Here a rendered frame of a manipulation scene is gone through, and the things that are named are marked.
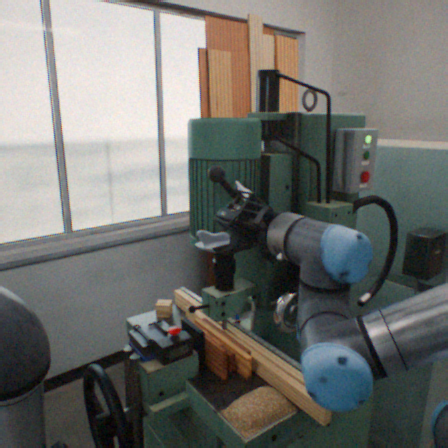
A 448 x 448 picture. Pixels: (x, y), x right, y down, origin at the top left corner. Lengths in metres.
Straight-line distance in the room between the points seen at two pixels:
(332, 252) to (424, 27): 2.78
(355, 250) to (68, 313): 2.01
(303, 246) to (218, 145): 0.38
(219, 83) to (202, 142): 1.64
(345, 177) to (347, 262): 0.53
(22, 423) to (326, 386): 0.37
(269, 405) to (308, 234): 0.44
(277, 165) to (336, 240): 0.46
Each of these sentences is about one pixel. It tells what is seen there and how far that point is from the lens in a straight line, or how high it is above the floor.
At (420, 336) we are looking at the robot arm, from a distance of 0.48.
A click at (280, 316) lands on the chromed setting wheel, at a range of 1.01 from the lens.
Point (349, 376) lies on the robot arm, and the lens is 0.46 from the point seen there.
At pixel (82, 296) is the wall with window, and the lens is 2.38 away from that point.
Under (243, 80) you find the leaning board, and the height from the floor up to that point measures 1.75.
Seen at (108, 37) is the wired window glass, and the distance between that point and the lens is 2.39.
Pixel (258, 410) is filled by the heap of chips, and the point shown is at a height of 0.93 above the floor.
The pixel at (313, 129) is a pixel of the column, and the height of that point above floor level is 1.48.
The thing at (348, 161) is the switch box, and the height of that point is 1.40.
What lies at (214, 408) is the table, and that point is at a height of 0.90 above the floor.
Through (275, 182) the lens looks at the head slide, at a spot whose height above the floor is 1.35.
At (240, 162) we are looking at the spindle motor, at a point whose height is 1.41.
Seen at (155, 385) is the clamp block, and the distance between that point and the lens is 0.96.
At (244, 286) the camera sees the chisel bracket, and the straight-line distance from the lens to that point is 1.06.
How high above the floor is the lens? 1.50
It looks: 15 degrees down
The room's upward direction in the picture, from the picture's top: straight up
